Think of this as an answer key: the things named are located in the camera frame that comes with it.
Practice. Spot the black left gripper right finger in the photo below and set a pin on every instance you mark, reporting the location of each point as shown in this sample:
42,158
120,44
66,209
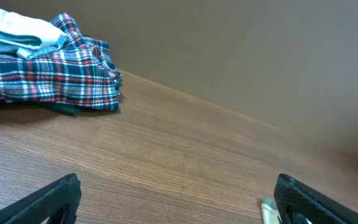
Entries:
298,203

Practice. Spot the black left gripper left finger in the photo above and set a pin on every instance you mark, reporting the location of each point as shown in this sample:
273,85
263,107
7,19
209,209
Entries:
55,203

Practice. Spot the white baby shirt tan sleeves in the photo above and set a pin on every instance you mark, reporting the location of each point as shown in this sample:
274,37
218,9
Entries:
270,211

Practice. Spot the dark green folded cloth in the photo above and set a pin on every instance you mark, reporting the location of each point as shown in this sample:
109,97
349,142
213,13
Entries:
72,110

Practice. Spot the plaid flannel shirt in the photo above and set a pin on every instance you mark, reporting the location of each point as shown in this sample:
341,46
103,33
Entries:
81,73

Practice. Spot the light blue folded garment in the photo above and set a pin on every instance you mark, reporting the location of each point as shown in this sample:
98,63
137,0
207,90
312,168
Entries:
27,37

